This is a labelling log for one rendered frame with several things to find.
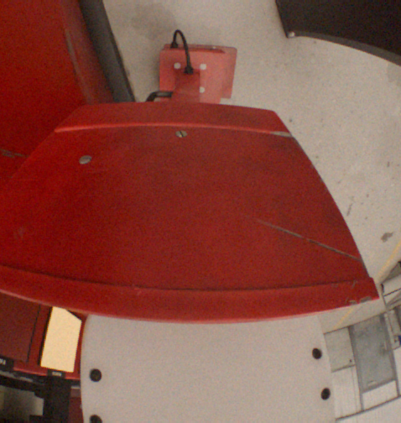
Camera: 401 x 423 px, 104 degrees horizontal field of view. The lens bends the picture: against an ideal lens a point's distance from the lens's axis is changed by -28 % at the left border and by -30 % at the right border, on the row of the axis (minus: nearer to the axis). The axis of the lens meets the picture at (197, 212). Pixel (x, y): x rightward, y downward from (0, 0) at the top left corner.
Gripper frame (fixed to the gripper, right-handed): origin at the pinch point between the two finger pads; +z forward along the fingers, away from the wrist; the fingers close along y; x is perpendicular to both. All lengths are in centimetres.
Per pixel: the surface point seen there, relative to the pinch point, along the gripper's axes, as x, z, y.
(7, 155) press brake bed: -1.7, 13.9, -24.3
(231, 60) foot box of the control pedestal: 0, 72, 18
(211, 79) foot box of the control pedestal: -5, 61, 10
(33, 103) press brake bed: 1.9, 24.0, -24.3
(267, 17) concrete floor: 18, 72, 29
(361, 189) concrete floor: -53, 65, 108
